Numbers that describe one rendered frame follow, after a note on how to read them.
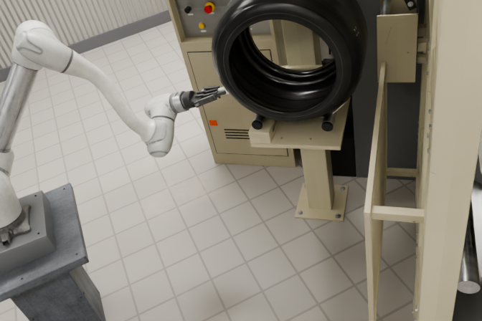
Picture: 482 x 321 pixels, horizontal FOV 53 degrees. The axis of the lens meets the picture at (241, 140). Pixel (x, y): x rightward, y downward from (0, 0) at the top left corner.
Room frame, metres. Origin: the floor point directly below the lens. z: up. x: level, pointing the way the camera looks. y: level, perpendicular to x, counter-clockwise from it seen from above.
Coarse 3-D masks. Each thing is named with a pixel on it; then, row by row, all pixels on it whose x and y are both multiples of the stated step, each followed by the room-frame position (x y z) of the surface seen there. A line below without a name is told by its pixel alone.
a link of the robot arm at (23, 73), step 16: (16, 32) 1.86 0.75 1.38; (16, 64) 1.79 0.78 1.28; (32, 64) 1.77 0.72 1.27; (16, 80) 1.76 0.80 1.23; (32, 80) 1.78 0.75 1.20; (16, 96) 1.74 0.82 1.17; (0, 112) 1.72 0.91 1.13; (16, 112) 1.73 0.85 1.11; (0, 128) 1.70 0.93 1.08; (16, 128) 1.73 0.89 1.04; (0, 144) 1.68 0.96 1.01; (0, 160) 1.64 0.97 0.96
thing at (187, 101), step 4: (184, 92) 1.78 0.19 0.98; (188, 92) 1.76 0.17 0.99; (192, 92) 1.78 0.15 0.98; (196, 92) 1.78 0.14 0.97; (184, 96) 1.76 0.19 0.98; (188, 96) 1.75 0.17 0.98; (192, 96) 1.76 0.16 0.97; (184, 100) 1.74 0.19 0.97; (188, 100) 1.73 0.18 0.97; (192, 100) 1.73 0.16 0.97; (196, 100) 1.72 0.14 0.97; (184, 104) 1.74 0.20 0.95; (188, 104) 1.73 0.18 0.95; (192, 104) 1.72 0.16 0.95; (188, 108) 1.75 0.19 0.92
